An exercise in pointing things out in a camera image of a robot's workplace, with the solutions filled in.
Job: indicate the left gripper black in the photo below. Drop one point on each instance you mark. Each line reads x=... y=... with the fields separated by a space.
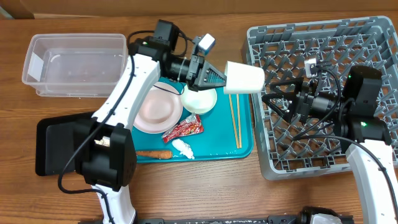
x=201 y=68

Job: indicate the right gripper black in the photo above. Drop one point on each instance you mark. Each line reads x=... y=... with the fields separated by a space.
x=298 y=104

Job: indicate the white bowl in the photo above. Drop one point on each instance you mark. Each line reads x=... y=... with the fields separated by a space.
x=198 y=102

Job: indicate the white paper cup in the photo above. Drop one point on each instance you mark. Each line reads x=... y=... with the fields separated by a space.
x=243 y=79

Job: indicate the pink plate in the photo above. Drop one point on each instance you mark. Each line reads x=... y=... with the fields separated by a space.
x=160 y=111

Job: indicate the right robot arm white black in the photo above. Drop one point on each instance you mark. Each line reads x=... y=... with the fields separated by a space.
x=365 y=139

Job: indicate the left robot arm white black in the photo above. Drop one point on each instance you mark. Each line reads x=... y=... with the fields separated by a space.
x=104 y=152

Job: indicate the grey dishwasher rack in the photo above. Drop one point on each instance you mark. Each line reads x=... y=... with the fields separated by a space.
x=289 y=150

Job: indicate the teal serving tray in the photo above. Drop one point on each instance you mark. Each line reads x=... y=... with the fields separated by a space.
x=216 y=142

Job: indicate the red snack wrapper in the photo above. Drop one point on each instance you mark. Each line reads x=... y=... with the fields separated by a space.
x=191 y=125

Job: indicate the right wooden chopstick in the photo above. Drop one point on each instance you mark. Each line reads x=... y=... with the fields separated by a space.
x=239 y=120

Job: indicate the crumpled white tissue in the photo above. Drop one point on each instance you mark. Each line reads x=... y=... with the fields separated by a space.
x=183 y=148

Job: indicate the orange carrot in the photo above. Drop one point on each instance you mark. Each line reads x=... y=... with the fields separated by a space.
x=166 y=154

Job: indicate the food scraps rice and peanuts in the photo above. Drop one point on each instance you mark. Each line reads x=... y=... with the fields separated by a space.
x=104 y=141

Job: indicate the clear plastic bin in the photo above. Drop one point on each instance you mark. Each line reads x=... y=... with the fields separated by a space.
x=75 y=65

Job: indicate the black plastic tray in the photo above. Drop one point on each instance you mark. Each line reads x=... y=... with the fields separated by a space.
x=54 y=143

